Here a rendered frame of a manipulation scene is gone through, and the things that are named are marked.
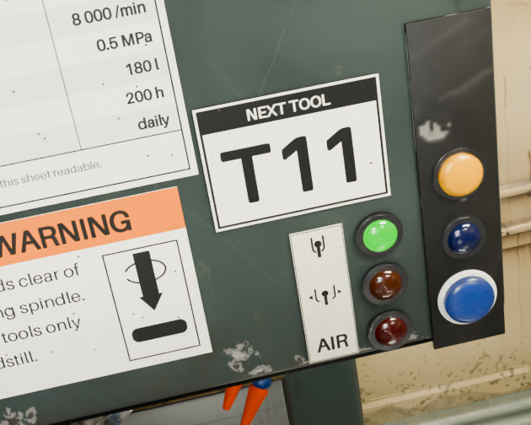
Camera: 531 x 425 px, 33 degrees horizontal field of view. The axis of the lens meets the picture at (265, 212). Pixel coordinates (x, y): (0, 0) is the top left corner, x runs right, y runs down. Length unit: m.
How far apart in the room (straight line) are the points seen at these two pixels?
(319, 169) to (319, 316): 0.09
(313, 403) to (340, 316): 0.89
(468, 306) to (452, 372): 1.38
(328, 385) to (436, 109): 0.95
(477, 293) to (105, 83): 0.24
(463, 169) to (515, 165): 1.24
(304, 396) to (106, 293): 0.93
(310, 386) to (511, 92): 0.65
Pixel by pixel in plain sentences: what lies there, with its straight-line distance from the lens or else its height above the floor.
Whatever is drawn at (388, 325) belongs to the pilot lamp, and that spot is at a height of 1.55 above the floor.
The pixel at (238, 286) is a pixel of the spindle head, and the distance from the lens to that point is 0.51.
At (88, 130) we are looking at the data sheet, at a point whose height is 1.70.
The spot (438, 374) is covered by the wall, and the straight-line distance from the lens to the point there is 1.91.
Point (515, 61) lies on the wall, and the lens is 1.67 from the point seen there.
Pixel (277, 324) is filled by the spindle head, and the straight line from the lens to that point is 0.52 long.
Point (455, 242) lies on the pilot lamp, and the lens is 0.52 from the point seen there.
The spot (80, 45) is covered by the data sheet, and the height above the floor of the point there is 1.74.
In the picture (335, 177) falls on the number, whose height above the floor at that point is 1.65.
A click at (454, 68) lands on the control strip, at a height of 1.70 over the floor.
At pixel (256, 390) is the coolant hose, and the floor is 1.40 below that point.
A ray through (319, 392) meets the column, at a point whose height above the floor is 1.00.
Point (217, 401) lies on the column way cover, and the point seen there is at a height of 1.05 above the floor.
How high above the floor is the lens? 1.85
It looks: 25 degrees down
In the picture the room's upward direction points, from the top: 10 degrees counter-clockwise
